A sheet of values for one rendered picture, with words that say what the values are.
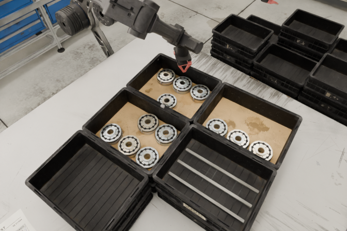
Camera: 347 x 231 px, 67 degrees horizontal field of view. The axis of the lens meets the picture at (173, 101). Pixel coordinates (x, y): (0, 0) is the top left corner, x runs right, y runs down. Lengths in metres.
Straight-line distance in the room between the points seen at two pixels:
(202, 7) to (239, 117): 2.42
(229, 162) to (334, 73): 1.28
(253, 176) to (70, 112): 1.05
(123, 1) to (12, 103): 2.28
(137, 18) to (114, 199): 0.74
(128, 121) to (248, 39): 1.36
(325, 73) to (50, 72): 2.51
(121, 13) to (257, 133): 0.85
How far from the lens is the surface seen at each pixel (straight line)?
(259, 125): 1.34
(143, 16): 0.76
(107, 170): 1.23
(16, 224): 1.44
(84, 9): 1.91
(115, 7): 0.75
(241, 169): 1.21
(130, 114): 1.36
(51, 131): 1.60
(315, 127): 1.60
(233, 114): 1.35
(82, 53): 3.10
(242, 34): 2.37
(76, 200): 1.22
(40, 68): 3.12
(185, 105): 1.36
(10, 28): 2.90
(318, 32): 2.59
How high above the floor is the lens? 1.91
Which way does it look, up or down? 52 degrees down
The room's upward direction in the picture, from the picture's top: 3 degrees counter-clockwise
